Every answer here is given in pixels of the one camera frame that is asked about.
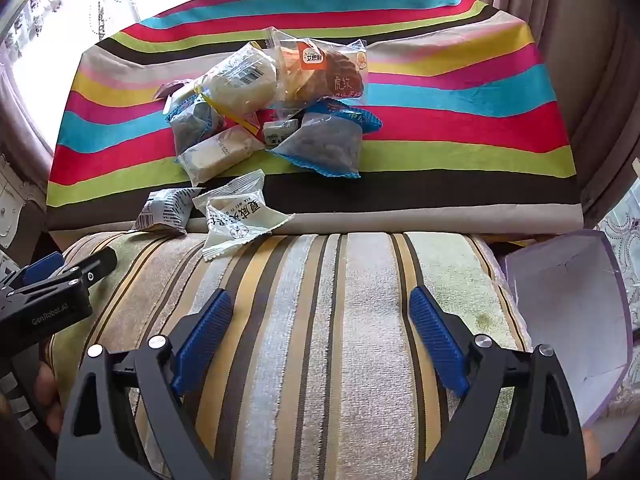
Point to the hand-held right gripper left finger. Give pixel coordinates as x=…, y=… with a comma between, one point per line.
x=205, y=340

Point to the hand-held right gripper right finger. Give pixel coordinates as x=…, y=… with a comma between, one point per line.
x=440, y=340

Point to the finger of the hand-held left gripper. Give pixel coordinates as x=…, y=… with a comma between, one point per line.
x=42, y=265
x=95, y=265

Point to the white packet blue print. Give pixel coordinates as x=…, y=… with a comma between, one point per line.
x=165, y=210

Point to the pale green white packet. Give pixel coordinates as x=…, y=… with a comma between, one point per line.
x=240, y=220

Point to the purple paper box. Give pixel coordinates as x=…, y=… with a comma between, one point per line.
x=565, y=320

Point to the white cake packet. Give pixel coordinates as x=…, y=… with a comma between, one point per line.
x=215, y=155

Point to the blue cartoon snack packet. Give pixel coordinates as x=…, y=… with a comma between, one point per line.
x=192, y=127
x=325, y=147

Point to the white packet green print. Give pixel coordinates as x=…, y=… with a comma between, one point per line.
x=277, y=130

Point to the clear bun packet yellow edge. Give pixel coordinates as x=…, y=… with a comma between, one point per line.
x=235, y=82

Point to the clear bread packet orange label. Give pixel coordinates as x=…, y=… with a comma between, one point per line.
x=320, y=80

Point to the person's left hand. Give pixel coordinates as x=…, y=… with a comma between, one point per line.
x=47, y=395

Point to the white carved cabinet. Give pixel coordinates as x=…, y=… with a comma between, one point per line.
x=20, y=195

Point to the beige striped sofa cushion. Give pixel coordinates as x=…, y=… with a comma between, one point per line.
x=325, y=335

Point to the pink snack packet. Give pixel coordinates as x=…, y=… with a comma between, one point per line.
x=172, y=89

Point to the white lace curtain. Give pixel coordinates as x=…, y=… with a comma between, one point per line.
x=30, y=60
x=622, y=260

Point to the colourful striped blanket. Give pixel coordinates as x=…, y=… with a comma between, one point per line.
x=450, y=110

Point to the brown curtain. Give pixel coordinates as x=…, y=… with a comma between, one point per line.
x=575, y=35

